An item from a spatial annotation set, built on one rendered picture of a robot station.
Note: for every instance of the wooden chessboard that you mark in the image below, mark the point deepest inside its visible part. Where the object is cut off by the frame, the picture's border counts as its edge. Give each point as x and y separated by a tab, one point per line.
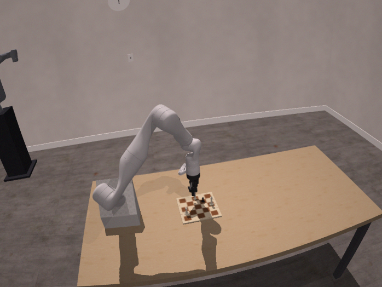
198	210

